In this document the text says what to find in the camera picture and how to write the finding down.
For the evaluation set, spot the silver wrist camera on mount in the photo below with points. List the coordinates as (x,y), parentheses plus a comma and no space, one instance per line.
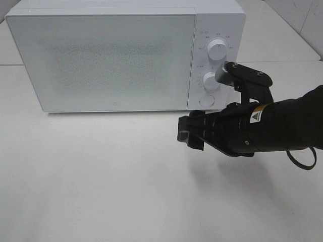
(251,83)

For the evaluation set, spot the white microwave door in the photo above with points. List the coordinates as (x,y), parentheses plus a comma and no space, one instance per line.
(107,63)

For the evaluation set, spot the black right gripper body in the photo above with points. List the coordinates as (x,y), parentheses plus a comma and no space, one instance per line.
(227,130)

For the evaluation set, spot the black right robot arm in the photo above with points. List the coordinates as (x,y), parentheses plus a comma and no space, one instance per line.
(291,124)

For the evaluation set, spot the round white door button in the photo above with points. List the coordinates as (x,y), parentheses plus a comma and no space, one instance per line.
(207,101)

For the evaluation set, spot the white microwave knob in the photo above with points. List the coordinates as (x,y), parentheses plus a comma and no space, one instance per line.
(209,81)
(217,49)

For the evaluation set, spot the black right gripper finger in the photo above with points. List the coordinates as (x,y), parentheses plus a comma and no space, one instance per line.
(191,140)
(193,121)

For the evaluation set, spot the white microwave oven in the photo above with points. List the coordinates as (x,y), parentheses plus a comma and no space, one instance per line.
(213,19)

